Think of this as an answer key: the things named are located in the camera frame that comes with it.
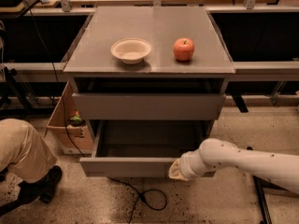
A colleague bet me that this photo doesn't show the red apple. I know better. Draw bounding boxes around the red apple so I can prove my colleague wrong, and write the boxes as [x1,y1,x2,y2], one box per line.
[173,37,194,62]

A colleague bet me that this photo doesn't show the green toy in box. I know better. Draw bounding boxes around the green toy in box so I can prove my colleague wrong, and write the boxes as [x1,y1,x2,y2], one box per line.
[69,111,83,127]

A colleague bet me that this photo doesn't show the grey drawer cabinet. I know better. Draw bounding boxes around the grey drawer cabinet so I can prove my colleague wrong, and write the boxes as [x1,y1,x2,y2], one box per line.
[63,6,236,147]

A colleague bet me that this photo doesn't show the grey top drawer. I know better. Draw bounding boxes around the grey top drawer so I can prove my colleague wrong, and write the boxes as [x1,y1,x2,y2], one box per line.
[72,93,225,120]

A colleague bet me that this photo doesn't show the person leg beige trousers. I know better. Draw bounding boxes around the person leg beige trousers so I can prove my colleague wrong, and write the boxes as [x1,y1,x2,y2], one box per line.
[0,119,57,183]

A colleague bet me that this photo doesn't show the cardboard box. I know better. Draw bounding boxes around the cardboard box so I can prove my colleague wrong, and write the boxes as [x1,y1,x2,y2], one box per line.
[47,82,93,154]

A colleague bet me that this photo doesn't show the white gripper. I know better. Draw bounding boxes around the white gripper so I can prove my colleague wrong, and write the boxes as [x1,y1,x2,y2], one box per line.
[168,151,207,181]

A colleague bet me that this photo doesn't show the black shoe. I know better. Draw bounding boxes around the black shoe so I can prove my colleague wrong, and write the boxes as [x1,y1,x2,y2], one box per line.
[18,165,62,203]

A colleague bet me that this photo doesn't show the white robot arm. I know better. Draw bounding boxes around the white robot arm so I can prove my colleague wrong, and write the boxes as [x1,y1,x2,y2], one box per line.
[168,138,299,194]

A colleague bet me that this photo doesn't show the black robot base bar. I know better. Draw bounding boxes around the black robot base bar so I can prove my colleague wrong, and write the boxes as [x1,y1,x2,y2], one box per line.
[246,146,299,224]

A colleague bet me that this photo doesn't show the grey drawer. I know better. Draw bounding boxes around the grey drawer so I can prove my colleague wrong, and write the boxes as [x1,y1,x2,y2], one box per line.
[72,93,225,120]
[80,120,208,178]

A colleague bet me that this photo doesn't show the black power cable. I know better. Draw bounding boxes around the black power cable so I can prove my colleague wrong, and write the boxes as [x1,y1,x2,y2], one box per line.
[13,0,168,224]

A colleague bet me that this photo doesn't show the white paper bowl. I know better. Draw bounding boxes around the white paper bowl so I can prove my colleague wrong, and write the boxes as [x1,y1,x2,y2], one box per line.
[110,38,151,64]

